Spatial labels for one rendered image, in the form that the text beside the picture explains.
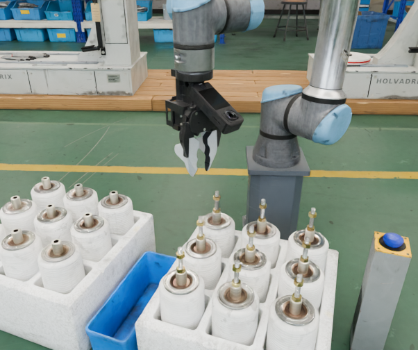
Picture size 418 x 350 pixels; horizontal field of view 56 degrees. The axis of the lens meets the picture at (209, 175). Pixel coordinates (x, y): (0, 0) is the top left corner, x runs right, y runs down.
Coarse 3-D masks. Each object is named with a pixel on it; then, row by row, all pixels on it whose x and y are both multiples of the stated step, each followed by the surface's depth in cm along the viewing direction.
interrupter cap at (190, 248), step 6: (192, 240) 94; (210, 240) 94; (186, 246) 92; (192, 246) 92; (210, 246) 92; (216, 246) 92; (186, 252) 90; (192, 252) 90; (198, 252) 90; (204, 252) 90; (210, 252) 90; (198, 258) 88
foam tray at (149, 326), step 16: (240, 240) 106; (336, 256) 100; (224, 272) 95; (272, 272) 95; (336, 272) 95; (272, 288) 90; (208, 304) 86; (320, 304) 92; (144, 320) 82; (160, 320) 88; (208, 320) 82; (320, 320) 82; (144, 336) 82; (160, 336) 80; (176, 336) 78; (192, 336) 78; (208, 336) 78; (256, 336) 78; (320, 336) 78
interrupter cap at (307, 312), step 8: (288, 296) 78; (280, 304) 76; (288, 304) 76; (304, 304) 76; (280, 312) 74; (288, 312) 74; (304, 312) 74; (312, 312) 74; (288, 320) 73; (296, 320) 72; (304, 320) 73; (312, 320) 73
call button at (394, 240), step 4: (384, 236) 83; (388, 236) 83; (392, 236) 83; (396, 236) 83; (400, 236) 83; (384, 240) 82; (388, 240) 82; (392, 240) 81; (396, 240) 81; (400, 240) 81; (388, 244) 82; (392, 244) 81; (396, 244) 81; (400, 244) 81
